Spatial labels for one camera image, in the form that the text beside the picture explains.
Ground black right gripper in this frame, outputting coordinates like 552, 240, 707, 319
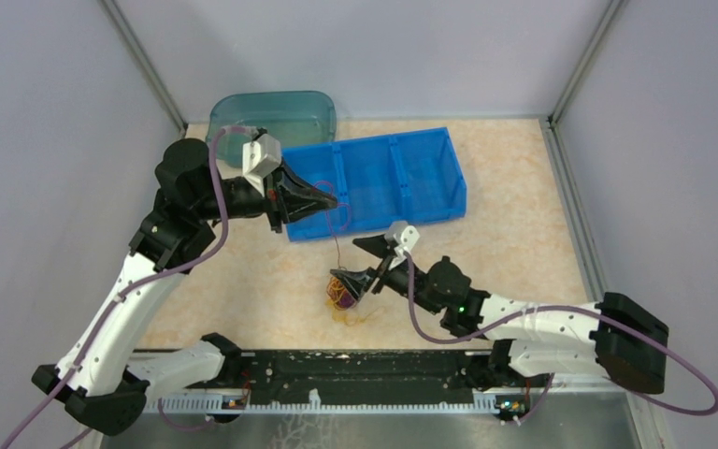
331, 233, 443, 315

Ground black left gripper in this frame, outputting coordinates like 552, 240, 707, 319
195, 155, 338, 233

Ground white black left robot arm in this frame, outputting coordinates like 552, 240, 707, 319
32, 135, 337, 436

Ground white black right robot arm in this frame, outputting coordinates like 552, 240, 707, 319
331, 235, 669, 394

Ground teal transparent plastic tub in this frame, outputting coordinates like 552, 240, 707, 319
206, 90, 337, 148

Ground blue three-compartment plastic bin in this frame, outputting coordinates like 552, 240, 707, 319
283, 127, 467, 242

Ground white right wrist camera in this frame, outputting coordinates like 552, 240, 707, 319
384, 221, 420, 256

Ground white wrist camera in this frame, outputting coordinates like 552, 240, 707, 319
384, 221, 420, 256
242, 134, 282, 196

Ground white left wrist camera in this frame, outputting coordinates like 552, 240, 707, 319
242, 134, 282, 196

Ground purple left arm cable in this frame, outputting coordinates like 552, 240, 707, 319
0, 125, 261, 449

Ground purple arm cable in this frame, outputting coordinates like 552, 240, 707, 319
400, 251, 718, 426
0, 125, 261, 449

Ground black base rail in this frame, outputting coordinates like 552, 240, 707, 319
184, 348, 553, 407

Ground grey slotted cable duct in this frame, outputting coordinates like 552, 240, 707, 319
143, 393, 500, 416

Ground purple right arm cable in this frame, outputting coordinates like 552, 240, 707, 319
400, 251, 718, 426

